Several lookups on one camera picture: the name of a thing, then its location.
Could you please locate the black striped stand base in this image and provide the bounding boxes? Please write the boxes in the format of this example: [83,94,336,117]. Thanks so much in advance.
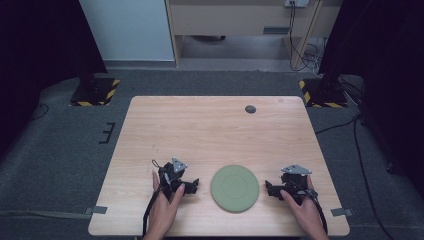
[69,77,121,108]
[298,77,349,109]

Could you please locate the person's right hand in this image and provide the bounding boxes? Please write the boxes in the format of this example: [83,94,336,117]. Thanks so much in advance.
[279,175,322,231]

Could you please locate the grey power socket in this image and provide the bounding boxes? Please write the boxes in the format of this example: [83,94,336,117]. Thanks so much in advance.
[284,0,310,8]

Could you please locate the beige wooden desk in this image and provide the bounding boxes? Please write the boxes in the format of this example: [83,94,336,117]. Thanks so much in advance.
[165,0,344,70]

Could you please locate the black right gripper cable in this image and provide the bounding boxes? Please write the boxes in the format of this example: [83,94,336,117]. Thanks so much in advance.
[289,181,329,235]

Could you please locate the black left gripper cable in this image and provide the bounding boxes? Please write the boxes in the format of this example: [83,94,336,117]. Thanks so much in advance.
[142,159,166,238]

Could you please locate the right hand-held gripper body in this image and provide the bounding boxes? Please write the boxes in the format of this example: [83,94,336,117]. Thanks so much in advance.
[279,163,314,205]

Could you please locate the person's left hand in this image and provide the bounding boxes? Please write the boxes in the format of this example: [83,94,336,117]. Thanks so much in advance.
[151,169,186,232]

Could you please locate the black floor cable loop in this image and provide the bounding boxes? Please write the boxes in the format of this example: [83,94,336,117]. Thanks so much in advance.
[29,102,51,122]

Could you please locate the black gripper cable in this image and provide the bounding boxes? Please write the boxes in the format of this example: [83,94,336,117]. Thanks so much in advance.
[289,181,329,235]
[142,159,166,238]

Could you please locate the black curtain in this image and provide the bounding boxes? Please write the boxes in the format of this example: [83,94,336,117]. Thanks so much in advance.
[318,0,424,199]
[0,0,108,159]

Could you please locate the black socket cables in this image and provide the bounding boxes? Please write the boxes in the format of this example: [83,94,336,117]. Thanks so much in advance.
[288,1,323,72]

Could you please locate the grey tape piece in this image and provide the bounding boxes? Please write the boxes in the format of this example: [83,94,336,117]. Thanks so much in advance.
[83,205,108,216]
[330,207,354,217]

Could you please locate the short black floor cable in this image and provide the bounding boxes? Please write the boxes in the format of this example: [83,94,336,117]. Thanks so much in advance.
[314,113,363,135]

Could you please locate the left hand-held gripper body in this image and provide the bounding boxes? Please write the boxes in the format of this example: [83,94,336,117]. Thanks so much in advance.
[157,157,189,202]

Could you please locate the white panel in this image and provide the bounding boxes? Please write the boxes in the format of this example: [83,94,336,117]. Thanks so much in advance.
[78,0,176,62]

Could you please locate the long black floor cable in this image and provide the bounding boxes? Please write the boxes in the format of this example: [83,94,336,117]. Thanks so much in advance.
[352,114,398,240]

